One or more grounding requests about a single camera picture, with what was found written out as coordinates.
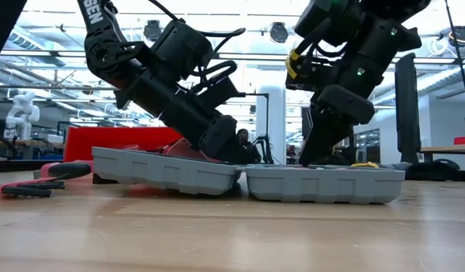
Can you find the pink and black handled pliers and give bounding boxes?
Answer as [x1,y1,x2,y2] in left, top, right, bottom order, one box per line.
[32,161,93,181]

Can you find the black cable reel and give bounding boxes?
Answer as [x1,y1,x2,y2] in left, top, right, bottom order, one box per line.
[448,24,465,49]
[269,21,291,45]
[143,19,163,43]

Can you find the grey-blue plastic tool case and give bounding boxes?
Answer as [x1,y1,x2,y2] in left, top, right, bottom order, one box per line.
[91,145,406,206]

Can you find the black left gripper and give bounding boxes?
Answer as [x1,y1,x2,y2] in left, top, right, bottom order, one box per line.
[156,88,253,165]

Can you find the thin black pole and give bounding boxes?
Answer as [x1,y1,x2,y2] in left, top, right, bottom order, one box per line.
[443,0,465,119]

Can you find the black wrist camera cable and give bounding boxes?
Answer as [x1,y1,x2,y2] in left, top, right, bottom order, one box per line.
[294,17,349,60]
[147,0,248,95]

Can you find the cluttered workbench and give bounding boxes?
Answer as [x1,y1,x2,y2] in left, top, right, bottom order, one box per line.
[0,136,66,160]

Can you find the white building column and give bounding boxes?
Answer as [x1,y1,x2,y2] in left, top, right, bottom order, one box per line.
[254,85,288,164]

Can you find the wooden workbench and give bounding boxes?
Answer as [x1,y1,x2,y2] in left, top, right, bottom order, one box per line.
[420,144,465,172]

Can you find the red black hex key set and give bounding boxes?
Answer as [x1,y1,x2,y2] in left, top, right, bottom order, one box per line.
[0,176,66,199]

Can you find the grey and black work glove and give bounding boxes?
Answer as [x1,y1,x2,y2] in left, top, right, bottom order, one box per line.
[351,158,461,182]

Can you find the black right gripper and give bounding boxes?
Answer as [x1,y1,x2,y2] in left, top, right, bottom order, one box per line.
[298,48,389,167]

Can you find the thin black gantry frame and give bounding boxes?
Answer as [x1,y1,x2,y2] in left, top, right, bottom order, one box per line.
[239,91,272,164]

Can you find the yellow tape tag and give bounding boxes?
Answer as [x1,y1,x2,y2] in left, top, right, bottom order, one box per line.
[285,50,300,79]

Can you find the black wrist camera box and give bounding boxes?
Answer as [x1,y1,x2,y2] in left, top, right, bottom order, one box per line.
[192,75,244,111]
[285,48,339,92]

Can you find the person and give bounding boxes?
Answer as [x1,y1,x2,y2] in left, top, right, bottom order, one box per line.
[236,128,263,165]

